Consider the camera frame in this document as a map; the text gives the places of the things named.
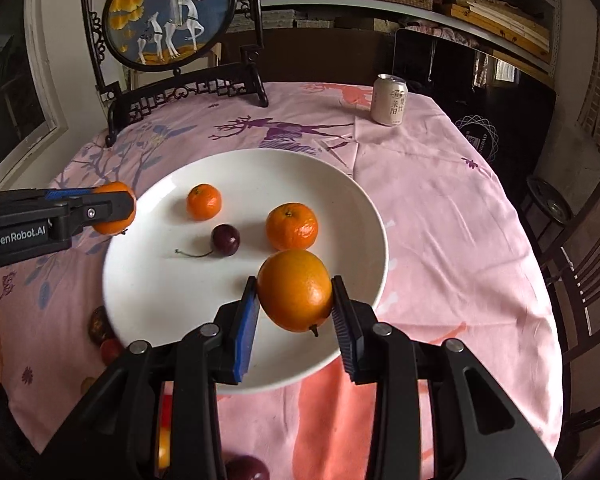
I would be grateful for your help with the dark purple passion fruit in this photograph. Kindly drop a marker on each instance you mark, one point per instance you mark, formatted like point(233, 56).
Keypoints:
point(99, 327)

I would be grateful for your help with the white bookshelf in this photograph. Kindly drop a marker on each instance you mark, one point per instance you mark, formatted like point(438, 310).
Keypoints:
point(480, 22)

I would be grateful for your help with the beige beverage can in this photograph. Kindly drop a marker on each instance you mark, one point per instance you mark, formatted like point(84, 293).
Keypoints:
point(390, 102)

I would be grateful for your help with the dark purple plum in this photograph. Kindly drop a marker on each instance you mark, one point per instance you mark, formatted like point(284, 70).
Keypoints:
point(247, 469)

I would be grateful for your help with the pink printed tablecloth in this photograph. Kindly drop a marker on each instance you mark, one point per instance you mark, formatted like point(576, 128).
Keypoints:
point(455, 260)

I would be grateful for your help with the small red fruit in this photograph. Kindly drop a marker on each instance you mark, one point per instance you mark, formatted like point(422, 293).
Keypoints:
point(111, 351)

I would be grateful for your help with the small tangerine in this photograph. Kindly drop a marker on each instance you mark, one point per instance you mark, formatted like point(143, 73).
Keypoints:
point(203, 202)

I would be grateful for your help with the white round plate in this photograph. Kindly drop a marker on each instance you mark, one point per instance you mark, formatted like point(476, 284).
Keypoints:
point(155, 280)

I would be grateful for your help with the round deer screen black stand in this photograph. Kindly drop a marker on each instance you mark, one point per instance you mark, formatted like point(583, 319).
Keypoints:
point(170, 10)

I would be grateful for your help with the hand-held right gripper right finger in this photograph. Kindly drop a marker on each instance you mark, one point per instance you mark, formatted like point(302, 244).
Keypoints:
point(342, 330)

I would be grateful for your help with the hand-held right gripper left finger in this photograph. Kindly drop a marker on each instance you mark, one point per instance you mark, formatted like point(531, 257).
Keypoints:
point(247, 330)

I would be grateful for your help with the dark red cherry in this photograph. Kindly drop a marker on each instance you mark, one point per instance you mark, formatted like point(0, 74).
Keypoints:
point(226, 240)

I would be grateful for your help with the small orange fruit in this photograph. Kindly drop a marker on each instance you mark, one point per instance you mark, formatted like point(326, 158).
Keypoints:
point(164, 449)

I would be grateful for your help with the glossy black cabinet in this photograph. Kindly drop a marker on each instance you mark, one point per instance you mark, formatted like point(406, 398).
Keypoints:
point(450, 75)

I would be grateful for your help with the large orange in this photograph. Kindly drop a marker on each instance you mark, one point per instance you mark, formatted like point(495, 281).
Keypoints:
point(292, 290)

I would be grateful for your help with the dark wooden chair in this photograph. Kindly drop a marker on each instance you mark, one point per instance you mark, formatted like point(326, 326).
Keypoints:
point(580, 285)

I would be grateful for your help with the round dark object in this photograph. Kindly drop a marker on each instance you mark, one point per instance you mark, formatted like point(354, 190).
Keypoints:
point(550, 200)

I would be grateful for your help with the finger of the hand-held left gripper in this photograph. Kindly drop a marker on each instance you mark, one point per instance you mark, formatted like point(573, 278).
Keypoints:
point(72, 193)
point(105, 207)

